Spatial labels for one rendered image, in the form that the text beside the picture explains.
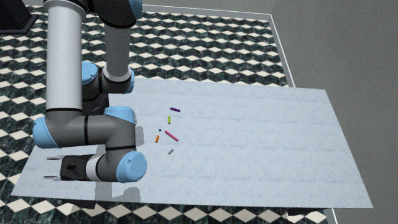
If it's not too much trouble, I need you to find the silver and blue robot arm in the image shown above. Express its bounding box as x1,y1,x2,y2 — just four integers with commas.
32,0,147,183

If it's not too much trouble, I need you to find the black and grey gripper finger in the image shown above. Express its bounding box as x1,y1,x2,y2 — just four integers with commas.
47,155,66,160
44,176,62,181

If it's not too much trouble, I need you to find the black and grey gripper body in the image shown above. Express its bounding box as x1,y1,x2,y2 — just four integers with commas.
60,154,104,182

